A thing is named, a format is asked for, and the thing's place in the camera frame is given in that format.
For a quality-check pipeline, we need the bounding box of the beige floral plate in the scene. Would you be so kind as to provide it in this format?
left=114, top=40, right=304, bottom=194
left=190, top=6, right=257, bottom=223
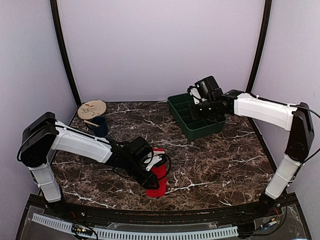
left=77, top=100, right=107, bottom=120

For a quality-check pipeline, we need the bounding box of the left black frame post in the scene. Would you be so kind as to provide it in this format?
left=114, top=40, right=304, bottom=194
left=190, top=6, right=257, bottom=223
left=49, top=0, right=82, bottom=107

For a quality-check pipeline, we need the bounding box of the right black frame post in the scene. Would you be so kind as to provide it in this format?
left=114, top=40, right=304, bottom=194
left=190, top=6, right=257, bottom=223
left=242, top=0, right=273, bottom=106

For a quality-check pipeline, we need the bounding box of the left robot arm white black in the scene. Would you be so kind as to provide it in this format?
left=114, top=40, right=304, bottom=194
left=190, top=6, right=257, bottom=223
left=16, top=112, right=160, bottom=218

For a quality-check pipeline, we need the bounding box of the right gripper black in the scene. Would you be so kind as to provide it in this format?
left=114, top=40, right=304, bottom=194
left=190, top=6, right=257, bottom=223
left=187, top=99, right=216, bottom=120

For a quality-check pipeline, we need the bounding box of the white slotted cable duct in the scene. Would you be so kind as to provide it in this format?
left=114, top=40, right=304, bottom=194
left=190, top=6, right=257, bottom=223
left=31, top=213, right=239, bottom=240

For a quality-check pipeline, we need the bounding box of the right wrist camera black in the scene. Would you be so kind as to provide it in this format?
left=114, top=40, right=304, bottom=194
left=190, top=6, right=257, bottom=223
left=195, top=75, right=223, bottom=99

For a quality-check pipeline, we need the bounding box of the black front rail base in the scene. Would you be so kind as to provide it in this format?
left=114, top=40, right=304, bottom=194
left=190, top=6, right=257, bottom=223
left=16, top=193, right=311, bottom=240

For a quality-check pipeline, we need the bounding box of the dark blue cup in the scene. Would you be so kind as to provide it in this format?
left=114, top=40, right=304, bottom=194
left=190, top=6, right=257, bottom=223
left=90, top=116, right=109, bottom=138

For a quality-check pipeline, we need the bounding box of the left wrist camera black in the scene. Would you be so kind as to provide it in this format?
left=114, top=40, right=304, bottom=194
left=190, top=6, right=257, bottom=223
left=129, top=136, right=152, bottom=161

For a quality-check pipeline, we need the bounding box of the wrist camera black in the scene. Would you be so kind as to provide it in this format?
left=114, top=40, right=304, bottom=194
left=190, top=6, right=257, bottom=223
left=195, top=75, right=223, bottom=99
left=129, top=136, right=152, bottom=161

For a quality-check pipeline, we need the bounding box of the green compartment tray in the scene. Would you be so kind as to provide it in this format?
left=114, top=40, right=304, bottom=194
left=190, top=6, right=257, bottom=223
left=167, top=93, right=227, bottom=141

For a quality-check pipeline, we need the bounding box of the wooden stick in cup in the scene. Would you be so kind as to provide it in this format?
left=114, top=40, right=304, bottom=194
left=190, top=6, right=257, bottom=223
left=83, top=120, right=100, bottom=127

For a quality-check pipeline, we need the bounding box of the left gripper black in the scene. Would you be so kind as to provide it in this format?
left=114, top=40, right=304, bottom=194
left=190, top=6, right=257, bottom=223
left=124, top=157, right=159, bottom=191

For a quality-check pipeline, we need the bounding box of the black frame post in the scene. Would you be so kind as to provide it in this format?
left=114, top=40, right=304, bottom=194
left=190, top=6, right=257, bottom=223
left=242, top=0, right=273, bottom=106
left=49, top=0, right=82, bottom=107

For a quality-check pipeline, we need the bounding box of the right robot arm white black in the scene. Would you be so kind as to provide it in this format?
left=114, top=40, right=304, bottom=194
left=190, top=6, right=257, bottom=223
left=187, top=85, right=318, bottom=217

